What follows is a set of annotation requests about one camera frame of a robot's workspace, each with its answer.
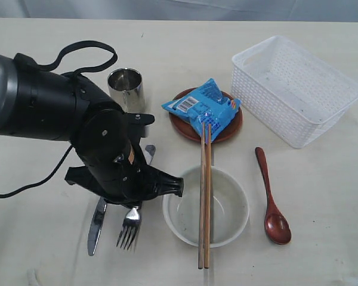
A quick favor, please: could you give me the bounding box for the white perforated plastic basket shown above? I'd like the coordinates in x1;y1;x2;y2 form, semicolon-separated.
231;36;358;149

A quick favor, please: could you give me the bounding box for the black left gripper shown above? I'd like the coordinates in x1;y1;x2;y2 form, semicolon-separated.
64;112;184;204

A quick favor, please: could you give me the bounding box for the white backdrop curtain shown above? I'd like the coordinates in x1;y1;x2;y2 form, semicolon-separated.
0;0;358;22

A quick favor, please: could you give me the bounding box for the silver metal utensil handle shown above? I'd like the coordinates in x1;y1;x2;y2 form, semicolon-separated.
116;144;156;250

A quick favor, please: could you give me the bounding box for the brown wooden spoon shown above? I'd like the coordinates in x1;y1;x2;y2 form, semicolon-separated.
255;147;292;245

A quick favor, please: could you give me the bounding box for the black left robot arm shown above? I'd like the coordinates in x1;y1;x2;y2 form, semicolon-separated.
0;55;184;205

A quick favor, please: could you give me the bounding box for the stainless steel cup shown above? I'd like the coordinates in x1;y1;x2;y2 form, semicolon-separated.
107;68;146;113

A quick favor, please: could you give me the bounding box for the brown wooden plate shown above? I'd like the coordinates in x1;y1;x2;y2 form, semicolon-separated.
168;87;243;144

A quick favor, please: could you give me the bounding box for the wooden chopstick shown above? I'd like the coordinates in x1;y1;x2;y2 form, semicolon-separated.
198;123;206;269
203;123;212;269

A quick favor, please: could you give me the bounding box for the dark metal knife handle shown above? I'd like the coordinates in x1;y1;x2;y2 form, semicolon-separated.
87;197;107;256

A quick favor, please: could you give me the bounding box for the pale green ceramic bowl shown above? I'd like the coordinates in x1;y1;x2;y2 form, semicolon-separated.
162;166;249;248

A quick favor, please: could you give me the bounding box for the blue snack packet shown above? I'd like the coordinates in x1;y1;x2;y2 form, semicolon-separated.
162;78;240;142

